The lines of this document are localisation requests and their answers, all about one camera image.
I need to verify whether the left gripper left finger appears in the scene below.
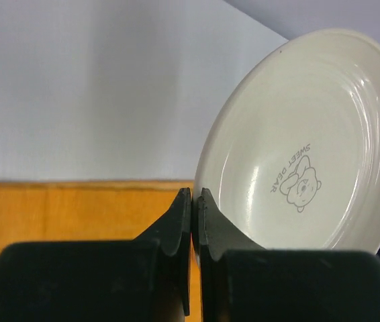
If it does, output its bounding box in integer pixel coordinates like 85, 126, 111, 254
0, 188, 191, 321

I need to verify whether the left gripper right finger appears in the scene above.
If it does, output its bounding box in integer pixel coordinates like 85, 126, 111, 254
197, 189, 380, 321

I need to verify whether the cream round plate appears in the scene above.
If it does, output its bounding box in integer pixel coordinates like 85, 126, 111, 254
193, 29, 380, 253

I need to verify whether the orange Mickey Mouse placemat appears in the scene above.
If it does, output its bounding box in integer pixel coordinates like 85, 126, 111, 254
0, 180, 204, 296

